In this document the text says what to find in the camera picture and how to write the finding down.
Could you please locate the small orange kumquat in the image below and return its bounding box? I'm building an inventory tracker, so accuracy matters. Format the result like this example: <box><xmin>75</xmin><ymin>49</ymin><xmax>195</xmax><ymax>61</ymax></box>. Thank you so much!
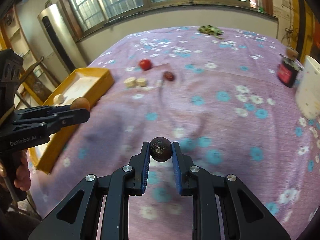
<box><xmin>69</xmin><ymin>97</ymin><xmax>91</xmax><ymax>111</ymax></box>

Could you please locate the small cream sugarcane piece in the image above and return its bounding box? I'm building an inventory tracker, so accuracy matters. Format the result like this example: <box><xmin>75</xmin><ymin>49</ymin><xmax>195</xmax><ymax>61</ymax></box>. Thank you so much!
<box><xmin>124</xmin><ymin>77</ymin><xmax>137</xmax><ymax>88</ymax></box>

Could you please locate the tiny cream sugarcane piece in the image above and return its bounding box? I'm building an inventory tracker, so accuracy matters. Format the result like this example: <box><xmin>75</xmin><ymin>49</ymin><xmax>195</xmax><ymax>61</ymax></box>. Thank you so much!
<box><xmin>136</xmin><ymin>77</ymin><xmax>148</xmax><ymax>87</ymax></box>

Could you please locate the dark purple passion fruit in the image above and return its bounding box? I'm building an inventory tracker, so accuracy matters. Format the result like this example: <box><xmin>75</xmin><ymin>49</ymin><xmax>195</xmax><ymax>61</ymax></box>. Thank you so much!
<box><xmin>150</xmin><ymin>137</ymin><xmax>172</xmax><ymax>163</ymax></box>

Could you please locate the red tomato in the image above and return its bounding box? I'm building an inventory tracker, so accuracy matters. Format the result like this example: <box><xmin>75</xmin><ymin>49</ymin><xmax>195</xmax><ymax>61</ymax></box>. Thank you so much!
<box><xmin>139</xmin><ymin>59</ymin><xmax>152</xmax><ymax>71</ymax></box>

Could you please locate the dark red jujube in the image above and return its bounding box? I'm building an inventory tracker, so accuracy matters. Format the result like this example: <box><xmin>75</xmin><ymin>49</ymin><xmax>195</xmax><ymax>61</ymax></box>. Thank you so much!
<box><xmin>163</xmin><ymin>72</ymin><xmax>175</xmax><ymax>82</ymax></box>

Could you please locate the large cream sugarcane cylinder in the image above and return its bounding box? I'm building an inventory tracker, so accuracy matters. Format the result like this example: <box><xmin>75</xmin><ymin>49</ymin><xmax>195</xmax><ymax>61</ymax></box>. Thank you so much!
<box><xmin>53</xmin><ymin>94</ymin><xmax>65</xmax><ymax>105</ymax></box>

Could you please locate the left hand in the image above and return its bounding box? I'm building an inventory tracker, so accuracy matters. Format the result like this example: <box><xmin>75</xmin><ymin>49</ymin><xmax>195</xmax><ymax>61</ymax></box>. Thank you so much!
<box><xmin>1</xmin><ymin>150</ymin><xmax>31</xmax><ymax>192</ymax></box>

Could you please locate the wooden chair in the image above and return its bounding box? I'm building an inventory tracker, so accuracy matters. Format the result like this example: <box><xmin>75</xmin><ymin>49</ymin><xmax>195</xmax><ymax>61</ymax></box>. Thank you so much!
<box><xmin>20</xmin><ymin>56</ymin><xmax>61</xmax><ymax>105</ymax></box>

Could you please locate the yellow cardboard tray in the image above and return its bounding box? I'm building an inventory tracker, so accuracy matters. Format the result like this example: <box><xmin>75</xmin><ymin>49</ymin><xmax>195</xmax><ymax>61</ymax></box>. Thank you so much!
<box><xmin>28</xmin><ymin>67</ymin><xmax>115</xmax><ymax>175</ymax></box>

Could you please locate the standing air conditioner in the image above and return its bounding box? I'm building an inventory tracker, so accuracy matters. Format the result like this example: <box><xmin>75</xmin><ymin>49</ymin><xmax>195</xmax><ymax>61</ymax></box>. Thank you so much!
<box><xmin>37</xmin><ymin>4</ymin><xmax>87</xmax><ymax>73</ymax></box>

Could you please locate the purple floral tablecloth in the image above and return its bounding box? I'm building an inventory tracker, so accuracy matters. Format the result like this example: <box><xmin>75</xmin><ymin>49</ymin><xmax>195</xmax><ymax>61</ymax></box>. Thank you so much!
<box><xmin>31</xmin><ymin>27</ymin><xmax>319</xmax><ymax>239</ymax></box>

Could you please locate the white speckled mug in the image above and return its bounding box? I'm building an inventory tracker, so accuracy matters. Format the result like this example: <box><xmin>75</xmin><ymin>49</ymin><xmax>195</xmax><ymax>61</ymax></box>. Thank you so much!
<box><xmin>295</xmin><ymin>55</ymin><xmax>320</xmax><ymax>120</ymax></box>

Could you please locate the dark red jar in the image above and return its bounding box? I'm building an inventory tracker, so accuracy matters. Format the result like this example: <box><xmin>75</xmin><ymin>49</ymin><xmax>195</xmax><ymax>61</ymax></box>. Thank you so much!
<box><xmin>277</xmin><ymin>47</ymin><xmax>300</xmax><ymax>88</ymax></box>

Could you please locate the green leafy sprig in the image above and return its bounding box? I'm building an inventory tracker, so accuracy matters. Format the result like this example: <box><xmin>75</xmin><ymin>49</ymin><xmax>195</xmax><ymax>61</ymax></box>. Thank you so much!
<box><xmin>198</xmin><ymin>25</ymin><xmax>223</xmax><ymax>40</ymax></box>

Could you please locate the green bottle on sill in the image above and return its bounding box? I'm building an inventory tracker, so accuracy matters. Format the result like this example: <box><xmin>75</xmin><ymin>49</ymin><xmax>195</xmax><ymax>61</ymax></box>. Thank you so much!
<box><xmin>257</xmin><ymin>7</ymin><xmax>265</xmax><ymax>14</ymax></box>

